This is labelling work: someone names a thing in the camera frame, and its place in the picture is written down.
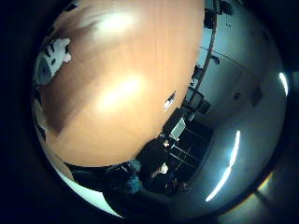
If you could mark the short ceiling light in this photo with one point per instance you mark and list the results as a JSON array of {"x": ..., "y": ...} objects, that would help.
[{"x": 283, "y": 83}]

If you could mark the black and white plush toy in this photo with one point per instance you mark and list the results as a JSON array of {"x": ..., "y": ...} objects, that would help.
[{"x": 53, "y": 60}]

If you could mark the long ceiling strip light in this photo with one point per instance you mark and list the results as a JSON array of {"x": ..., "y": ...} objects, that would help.
[{"x": 225, "y": 169}]

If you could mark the person in black clothes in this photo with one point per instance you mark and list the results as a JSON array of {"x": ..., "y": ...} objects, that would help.
[{"x": 154, "y": 161}]

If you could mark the small white box on table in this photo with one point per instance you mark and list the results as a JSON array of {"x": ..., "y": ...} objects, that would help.
[{"x": 169, "y": 101}]

